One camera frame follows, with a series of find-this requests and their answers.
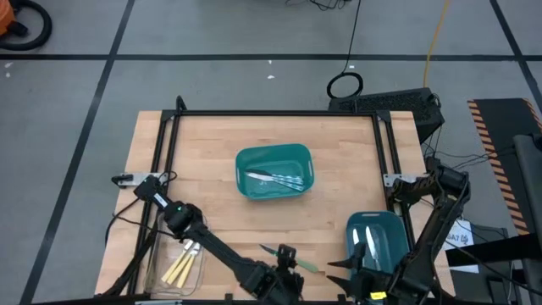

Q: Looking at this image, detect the black cable bundle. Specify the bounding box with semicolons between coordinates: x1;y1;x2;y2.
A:
285;0;352;12

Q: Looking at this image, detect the dark teal plastic bin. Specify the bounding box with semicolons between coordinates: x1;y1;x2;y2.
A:
346;210;412;283

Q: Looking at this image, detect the black metal table frame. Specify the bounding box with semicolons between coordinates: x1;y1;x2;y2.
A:
99;95;456;305

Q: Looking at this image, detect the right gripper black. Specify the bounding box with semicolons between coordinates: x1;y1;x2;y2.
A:
325;241;399;305

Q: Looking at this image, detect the bright teal plastic bin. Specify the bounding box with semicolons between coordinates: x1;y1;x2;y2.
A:
235;142;315;201

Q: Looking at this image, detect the white paper label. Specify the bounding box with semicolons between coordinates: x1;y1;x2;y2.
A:
444;218;480;275

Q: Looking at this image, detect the clear plastic container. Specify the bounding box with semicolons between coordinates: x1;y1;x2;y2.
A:
143;211;208;297

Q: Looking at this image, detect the blue striped handle knife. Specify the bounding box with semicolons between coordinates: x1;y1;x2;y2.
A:
253;174;307;192
246;168;305;186
246;171;306;190

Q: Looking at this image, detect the black computer case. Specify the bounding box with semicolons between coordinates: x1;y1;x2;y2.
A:
329;87;445;143

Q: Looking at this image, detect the yellow handled table knife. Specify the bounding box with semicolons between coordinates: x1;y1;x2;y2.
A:
166;241;198;286
175;243;202;289
160;240;194;283

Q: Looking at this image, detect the black coiled cable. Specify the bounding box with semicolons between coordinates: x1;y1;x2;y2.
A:
325;0;365;99

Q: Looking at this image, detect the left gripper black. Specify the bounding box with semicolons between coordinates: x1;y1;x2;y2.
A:
249;244;306;305

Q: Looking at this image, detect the orange vacuum cleaner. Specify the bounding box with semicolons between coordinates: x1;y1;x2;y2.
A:
0;0;17;37

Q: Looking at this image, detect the yellow cable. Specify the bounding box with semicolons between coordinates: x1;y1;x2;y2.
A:
423;0;451;88

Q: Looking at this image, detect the black crossbar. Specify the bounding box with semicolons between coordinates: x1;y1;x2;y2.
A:
444;244;542;269

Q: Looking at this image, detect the black hazard striped mat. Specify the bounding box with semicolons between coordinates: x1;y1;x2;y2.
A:
467;97;542;236

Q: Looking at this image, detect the black vacuum hose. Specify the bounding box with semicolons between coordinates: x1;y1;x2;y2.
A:
0;0;53;52

